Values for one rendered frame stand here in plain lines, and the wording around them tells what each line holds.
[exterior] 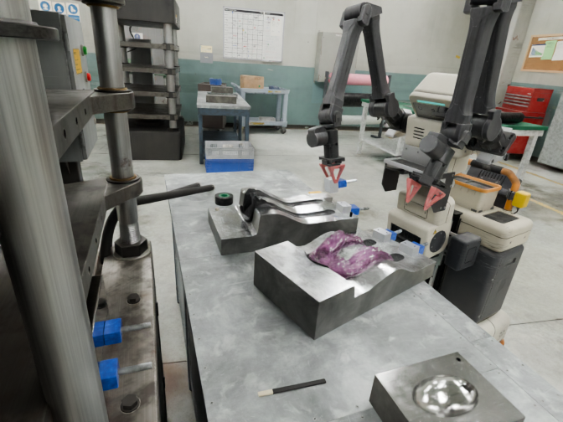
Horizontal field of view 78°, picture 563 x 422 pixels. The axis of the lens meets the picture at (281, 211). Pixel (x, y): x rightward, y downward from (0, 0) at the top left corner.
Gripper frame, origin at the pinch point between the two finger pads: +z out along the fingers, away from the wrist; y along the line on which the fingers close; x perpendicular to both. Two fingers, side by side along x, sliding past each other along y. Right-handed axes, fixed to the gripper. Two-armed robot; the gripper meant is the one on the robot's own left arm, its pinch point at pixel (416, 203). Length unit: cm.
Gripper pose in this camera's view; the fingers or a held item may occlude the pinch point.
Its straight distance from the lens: 121.1
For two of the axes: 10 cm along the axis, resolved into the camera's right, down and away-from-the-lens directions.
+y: 5.3, 3.7, -7.6
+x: 7.3, 2.6, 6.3
